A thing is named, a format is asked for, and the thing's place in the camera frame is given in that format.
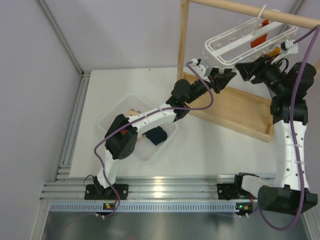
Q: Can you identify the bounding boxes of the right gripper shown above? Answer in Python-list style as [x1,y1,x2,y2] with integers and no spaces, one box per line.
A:
[236,53,288,96]

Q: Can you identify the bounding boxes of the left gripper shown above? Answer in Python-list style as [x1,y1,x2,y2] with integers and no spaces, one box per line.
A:
[184,67,236,104]

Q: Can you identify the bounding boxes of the white plastic clip hanger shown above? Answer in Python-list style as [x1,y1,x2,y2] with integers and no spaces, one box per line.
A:
[203,5,298,68]

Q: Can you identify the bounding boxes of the red and beige sock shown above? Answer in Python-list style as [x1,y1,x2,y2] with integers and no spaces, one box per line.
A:
[137,134,146,141]

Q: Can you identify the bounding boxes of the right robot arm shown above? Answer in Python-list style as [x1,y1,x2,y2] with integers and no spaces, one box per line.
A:
[233,55,318,216]

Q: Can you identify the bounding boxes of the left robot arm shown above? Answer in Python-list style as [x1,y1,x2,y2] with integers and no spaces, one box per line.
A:
[84,62,236,201]

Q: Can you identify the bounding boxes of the orange sock far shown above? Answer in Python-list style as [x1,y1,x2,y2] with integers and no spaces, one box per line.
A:
[250,19,270,49]

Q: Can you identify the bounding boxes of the orange sock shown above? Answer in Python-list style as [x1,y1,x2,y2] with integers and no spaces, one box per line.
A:
[266,47,281,58]
[250,19,270,49]

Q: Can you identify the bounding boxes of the orange sock near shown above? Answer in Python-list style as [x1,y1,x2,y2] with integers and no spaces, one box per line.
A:
[266,47,281,58]

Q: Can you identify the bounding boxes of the navy blue sock pair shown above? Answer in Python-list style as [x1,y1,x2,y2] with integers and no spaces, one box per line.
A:
[144,126,168,146]

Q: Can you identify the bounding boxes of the clear plastic bin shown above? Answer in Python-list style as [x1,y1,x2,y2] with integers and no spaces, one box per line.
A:
[95,93,179,163]

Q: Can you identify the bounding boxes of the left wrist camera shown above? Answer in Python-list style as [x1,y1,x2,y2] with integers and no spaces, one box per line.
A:
[186,58,213,79]

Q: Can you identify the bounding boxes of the wooden drying rack frame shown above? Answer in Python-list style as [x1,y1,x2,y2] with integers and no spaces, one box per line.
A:
[192,0,320,142]

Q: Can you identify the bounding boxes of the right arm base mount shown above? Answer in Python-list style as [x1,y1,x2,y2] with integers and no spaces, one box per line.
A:
[216,172,250,201]

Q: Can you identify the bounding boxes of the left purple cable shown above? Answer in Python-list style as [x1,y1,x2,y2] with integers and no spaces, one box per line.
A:
[93,61,214,219]

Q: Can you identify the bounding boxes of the aluminium corner frame post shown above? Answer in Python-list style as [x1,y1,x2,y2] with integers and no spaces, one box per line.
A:
[37,0,85,76]

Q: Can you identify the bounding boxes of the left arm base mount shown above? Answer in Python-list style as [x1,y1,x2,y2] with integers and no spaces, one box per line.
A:
[84,176,129,201]

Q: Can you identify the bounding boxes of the aluminium rail beam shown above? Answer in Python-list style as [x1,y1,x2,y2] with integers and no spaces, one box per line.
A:
[40,175,234,202]

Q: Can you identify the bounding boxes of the grey slotted cable duct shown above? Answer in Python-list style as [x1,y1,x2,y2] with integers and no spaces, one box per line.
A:
[50,201,253,213]

